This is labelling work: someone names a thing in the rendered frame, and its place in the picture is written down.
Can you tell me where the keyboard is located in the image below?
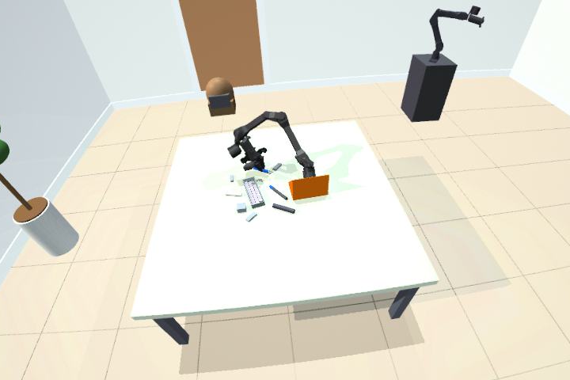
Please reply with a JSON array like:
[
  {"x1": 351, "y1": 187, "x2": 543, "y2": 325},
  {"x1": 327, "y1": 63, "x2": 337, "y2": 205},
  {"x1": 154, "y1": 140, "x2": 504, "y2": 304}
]
[{"x1": 242, "y1": 177, "x2": 265, "y2": 208}]

